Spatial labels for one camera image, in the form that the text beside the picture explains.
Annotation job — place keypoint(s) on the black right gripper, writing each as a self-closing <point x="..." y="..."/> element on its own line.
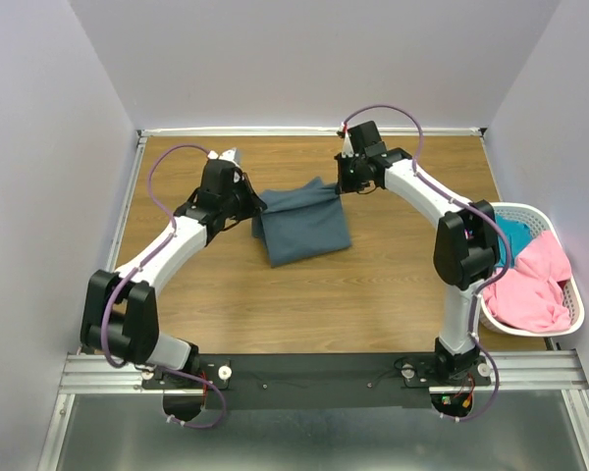
<point x="344" y="185"/>

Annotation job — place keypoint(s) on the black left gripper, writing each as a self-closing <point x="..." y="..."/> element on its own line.
<point x="254" y="205"/>

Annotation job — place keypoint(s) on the grey-blue t-shirt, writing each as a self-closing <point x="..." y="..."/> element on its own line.
<point x="301" y="223"/>

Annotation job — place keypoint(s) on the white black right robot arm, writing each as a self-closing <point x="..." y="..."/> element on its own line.
<point x="465" y="252"/>

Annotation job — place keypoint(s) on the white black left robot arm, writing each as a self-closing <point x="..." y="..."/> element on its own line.
<point x="120" y="315"/>

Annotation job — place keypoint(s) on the teal t-shirt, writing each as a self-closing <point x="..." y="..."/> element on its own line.
<point x="517" y="233"/>

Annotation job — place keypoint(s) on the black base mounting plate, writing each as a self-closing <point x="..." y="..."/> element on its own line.
<point x="298" y="381"/>

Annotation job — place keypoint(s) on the white plastic laundry basket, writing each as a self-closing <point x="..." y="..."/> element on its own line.
<point x="538" y="222"/>

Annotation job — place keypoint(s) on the pink t-shirt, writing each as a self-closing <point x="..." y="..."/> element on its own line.
<point x="529" y="296"/>

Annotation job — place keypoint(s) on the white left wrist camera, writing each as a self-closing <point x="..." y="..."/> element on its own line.
<point x="228" y="159"/>

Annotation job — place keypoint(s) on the aluminium front rail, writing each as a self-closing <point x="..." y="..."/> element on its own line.
<point x="557" y="370"/>

